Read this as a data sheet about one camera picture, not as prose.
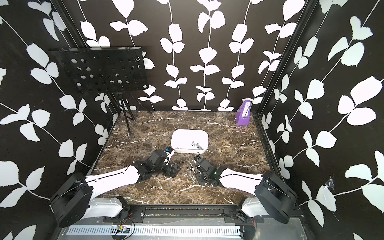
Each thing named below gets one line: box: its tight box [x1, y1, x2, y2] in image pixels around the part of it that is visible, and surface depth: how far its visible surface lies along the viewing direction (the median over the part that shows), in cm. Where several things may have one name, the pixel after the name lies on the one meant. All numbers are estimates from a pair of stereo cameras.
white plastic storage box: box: [170, 129, 209, 154], surface depth 101 cm
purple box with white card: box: [235, 100, 252, 126], surface depth 112 cm
